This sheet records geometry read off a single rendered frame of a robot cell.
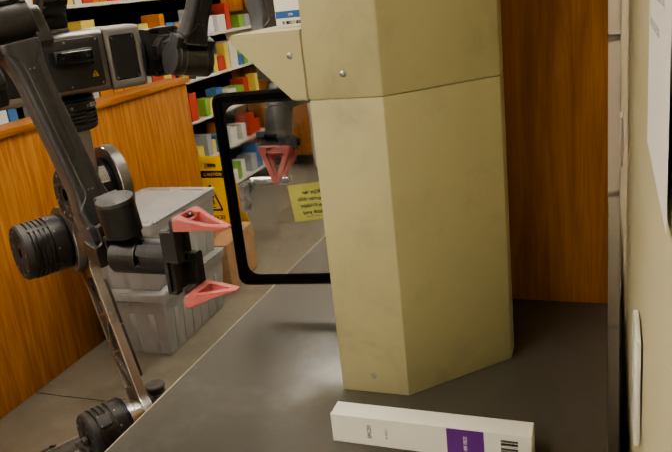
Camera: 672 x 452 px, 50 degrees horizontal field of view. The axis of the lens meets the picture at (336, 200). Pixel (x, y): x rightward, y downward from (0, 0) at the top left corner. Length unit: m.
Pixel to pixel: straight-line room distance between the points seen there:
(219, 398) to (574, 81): 0.81
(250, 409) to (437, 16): 0.66
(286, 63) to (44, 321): 2.61
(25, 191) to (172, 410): 2.25
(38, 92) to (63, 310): 2.43
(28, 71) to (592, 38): 0.92
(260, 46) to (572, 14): 0.55
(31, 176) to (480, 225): 2.55
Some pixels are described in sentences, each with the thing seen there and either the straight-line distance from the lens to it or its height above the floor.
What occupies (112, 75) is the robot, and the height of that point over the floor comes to 1.41.
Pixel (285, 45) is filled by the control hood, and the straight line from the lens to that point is 1.04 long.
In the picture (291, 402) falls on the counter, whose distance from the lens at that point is 1.19.
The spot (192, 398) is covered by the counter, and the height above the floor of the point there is 0.94.
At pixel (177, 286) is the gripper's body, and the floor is 1.16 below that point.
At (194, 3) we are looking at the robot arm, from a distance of 1.76.
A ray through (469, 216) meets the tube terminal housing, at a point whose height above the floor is 1.21.
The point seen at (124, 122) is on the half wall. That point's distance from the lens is 3.91.
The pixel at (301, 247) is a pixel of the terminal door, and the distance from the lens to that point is 1.45.
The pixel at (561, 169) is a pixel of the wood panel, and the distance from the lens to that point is 1.37.
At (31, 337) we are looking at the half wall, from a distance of 3.45.
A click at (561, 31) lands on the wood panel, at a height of 1.45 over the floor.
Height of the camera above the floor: 1.56
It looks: 17 degrees down
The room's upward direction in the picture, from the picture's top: 6 degrees counter-clockwise
